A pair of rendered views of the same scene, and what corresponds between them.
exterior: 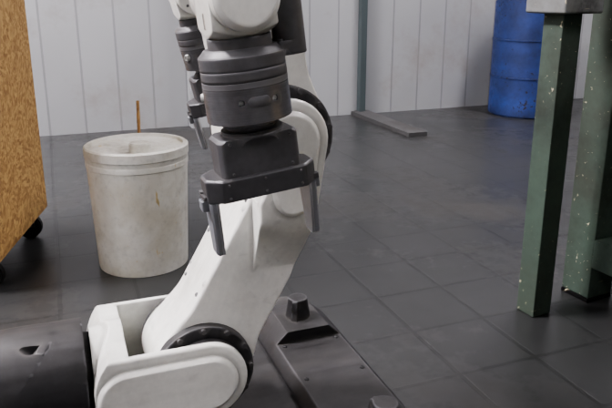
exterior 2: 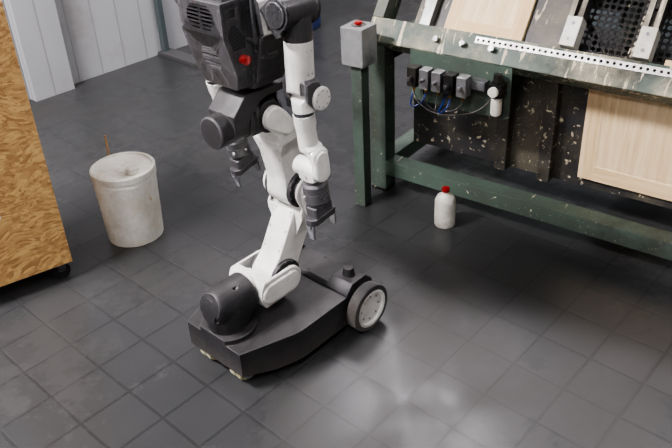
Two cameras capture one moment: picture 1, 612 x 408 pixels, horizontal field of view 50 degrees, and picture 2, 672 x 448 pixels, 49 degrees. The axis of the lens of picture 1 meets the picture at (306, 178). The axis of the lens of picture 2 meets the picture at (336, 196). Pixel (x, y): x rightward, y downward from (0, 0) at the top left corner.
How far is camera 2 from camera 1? 199 cm
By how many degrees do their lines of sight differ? 28
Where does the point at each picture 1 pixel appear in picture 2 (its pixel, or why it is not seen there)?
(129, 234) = (138, 221)
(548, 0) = (353, 61)
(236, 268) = (291, 237)
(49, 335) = (236, 281)
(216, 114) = (313, 202)
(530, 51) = not seen: outside the picture
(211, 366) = (292, 273)
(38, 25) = not seen: outside the picture
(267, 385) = not seen: hidden behind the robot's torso
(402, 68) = not seen: hidden behind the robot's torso
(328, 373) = (314, 263)
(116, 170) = (126, 188)
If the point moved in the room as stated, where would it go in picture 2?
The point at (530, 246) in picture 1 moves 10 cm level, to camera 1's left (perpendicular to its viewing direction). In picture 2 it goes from (359, 173) to (341, 179)
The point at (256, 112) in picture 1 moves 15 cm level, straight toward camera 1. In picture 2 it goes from (325, 200) to (349, 219)
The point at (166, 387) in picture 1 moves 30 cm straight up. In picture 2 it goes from (281, 285) to (274, 216)
